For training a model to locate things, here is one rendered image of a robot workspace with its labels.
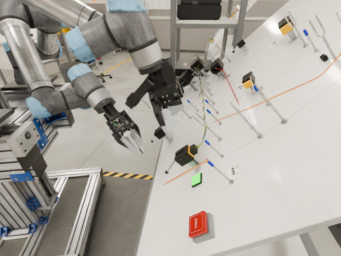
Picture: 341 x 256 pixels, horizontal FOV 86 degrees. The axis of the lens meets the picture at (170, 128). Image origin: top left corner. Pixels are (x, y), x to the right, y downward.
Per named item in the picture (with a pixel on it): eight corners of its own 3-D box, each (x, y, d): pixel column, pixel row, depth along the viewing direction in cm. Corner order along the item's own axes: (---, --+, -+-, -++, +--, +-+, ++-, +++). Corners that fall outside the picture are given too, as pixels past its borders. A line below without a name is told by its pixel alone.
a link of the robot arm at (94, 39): (94, 57, 52) (128, 42, 50) (78, 68, 43) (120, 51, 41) (77, 28, 48) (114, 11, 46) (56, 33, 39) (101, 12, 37)
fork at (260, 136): (264, 136, 51) (234, 102, 47) (258, 140, 52) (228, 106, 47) (262, 132, 53) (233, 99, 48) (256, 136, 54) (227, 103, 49)
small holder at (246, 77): (263, 77, 72) (252, 64, 70) (263, 90, 66) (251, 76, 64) (251, 84, 75) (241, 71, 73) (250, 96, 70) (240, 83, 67)
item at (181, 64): (173, 76, 149) (173, 68, 146) (176, 65, 179) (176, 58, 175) (213, 77, 146) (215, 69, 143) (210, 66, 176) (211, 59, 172)
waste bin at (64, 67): (68, 100, 362) (58, 68, 328) (67, 92, 396) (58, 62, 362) (93, 96, 379) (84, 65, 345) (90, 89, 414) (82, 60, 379)
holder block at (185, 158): (182, 158, 67) (175, 151, 65) (194, 151, 64) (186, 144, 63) (181, 166, 63) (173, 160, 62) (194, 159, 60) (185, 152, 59)
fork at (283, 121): (289, 121, 48) (260, 83, 44) (282, 125, 49) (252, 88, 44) (286, 118, 50) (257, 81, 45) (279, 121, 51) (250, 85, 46)
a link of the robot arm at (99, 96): (89, 103, 65) (108, 91, 67) (97, 114, 65) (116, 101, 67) (84, 97, 58) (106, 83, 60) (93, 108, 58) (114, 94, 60)
